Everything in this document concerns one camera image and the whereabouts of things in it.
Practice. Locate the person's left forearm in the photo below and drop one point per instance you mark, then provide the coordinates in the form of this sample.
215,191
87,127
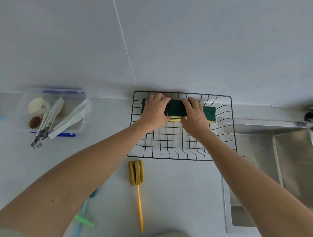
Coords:
61,195

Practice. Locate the blue sponge brush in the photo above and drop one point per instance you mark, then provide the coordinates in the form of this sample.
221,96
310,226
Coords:
83,212

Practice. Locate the person's right hand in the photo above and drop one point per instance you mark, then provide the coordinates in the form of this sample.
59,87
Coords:
196,122

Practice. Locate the cream paper cup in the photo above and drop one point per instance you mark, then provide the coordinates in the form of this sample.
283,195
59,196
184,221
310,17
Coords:
38,106

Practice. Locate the brown round cup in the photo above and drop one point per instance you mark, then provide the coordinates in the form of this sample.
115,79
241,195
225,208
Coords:
35,122

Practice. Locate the stainless steel sink insert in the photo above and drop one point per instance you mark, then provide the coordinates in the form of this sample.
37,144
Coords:
293,158

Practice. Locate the round metal drain strainer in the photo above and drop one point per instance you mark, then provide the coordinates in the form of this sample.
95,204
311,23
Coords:
250,160

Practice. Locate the green sponge brush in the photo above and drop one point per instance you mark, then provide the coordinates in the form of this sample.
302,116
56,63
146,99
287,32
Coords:
84,221

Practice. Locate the person's left hand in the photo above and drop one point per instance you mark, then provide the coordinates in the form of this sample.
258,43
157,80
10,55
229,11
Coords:
154,112

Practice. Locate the clear plastic container blue clips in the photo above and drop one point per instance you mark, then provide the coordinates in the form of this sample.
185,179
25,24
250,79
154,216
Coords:
61,92

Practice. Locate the person's right forearm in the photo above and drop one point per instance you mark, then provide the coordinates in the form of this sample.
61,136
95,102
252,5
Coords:
256,190

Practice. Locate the metal faucet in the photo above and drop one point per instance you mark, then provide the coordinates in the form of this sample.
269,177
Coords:
308,116

